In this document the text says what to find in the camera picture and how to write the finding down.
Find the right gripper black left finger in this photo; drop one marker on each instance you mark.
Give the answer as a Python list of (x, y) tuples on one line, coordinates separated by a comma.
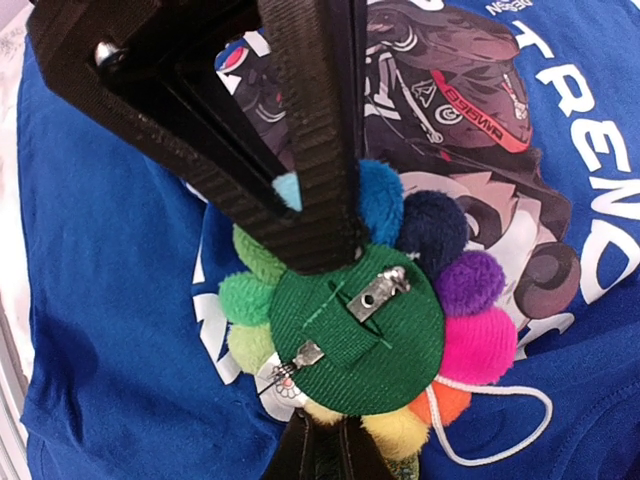
[(294, 459)]

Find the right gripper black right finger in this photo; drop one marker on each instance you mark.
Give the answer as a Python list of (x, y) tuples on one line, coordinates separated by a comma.
[(359, 456)]

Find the silver round brooch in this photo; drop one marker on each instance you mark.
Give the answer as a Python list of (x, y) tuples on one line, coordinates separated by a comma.
[(404, 469)]

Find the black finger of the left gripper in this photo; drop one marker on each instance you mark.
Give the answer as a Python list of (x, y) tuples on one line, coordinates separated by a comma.
[(145, 71), (318, 48)]

